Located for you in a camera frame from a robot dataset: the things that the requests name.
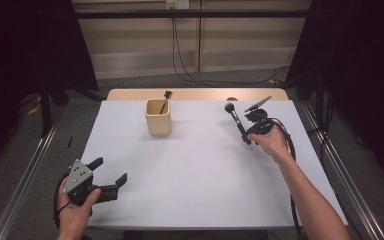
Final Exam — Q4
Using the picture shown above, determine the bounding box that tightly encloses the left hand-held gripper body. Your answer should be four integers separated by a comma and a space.
62, 158, 119, 206

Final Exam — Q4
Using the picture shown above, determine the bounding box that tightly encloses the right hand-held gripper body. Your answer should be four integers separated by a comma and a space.
244, 95, 277, 136

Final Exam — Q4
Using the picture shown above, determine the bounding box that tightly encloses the black makeup brush silver ferrule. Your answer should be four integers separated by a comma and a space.
224, 102, 253, 146

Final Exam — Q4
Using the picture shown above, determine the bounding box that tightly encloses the beige square cup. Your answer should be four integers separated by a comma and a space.
144, 98, 173, 137

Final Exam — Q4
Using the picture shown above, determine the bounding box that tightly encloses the thin black brush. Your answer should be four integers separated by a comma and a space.
159, 89, 174, 115

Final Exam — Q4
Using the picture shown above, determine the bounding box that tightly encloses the person's right hand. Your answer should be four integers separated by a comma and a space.
247, 124, 293, 165

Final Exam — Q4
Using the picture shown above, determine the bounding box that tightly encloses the person's left hand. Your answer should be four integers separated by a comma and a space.
56, 176, 103, 235

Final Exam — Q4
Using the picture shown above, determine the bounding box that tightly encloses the white table sheet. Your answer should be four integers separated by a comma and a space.
79, 99, 349, 230

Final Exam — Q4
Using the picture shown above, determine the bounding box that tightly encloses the black metal stand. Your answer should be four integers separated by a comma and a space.
39, 78, 53, 138

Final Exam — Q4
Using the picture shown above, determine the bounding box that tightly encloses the black curtain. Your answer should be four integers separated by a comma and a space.
285, 0, 384, 192
0, 0, 100, 168

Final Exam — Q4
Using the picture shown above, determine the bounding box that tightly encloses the black horizontal bar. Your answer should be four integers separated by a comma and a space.
74, 9, 312, 20

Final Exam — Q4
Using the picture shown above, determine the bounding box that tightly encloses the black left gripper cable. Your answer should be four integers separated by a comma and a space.
53, 172, 72, 230

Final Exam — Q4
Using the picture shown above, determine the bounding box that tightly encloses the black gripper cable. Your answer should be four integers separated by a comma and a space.
53, 172, 72, 230
269, 117, 304, 240

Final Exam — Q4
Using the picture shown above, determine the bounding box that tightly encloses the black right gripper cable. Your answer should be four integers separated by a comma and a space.
269, 117, 304, 240

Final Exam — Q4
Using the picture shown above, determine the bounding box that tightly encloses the metal floor rail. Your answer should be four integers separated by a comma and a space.
0, 103, 65, 240
299, 99, 384, 240

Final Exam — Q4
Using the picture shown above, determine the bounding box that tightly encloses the black wall cable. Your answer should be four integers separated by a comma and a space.
171, 7, 292, 86

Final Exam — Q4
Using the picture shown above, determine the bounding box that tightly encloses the white wall socket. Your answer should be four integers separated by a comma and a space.
165, 0, 190, 10

